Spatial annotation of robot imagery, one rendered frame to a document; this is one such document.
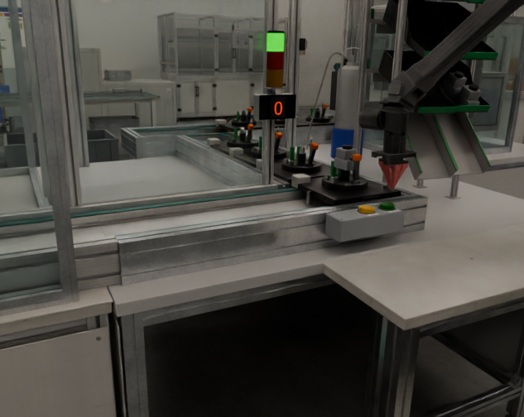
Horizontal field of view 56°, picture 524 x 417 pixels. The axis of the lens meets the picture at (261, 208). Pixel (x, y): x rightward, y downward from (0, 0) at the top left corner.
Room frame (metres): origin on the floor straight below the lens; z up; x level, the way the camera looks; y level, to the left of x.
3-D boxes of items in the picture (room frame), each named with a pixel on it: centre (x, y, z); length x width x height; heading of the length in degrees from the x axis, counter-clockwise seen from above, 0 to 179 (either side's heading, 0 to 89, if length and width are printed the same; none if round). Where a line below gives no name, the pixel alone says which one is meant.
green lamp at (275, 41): (1.50, -0.03, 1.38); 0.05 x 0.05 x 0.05
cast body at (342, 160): (1.49, -0.25, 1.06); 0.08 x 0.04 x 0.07; 30
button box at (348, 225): (1.25, -0.28, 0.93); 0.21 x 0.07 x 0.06; 117
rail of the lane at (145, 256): (1.22, -0.08, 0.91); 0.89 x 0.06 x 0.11; 117
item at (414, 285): (1.39, -0.54, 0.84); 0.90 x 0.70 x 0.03; 116
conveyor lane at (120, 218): (1.37, 0.02, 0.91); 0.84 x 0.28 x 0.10; 117
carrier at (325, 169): (1.71, -0.14, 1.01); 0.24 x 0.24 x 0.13; 27
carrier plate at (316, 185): (1.48, -0.25, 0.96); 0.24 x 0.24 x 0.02; 27
